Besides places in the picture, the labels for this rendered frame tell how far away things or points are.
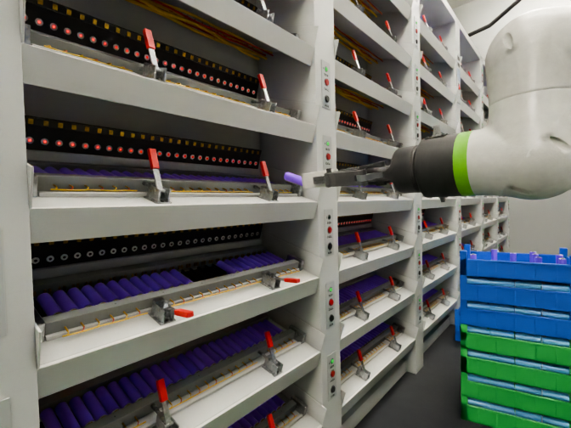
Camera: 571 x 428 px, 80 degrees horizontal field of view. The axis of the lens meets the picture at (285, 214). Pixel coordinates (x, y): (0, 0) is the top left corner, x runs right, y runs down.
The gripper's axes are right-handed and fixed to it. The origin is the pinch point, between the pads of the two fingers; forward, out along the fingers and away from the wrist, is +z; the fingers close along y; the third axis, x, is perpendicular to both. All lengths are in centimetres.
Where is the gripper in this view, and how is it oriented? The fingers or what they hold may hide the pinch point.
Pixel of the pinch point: (320, 178)
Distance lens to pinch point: 68.5
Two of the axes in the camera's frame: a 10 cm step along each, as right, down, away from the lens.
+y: -6.7, 2.2, -7.1
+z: -7.3, 0.1, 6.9
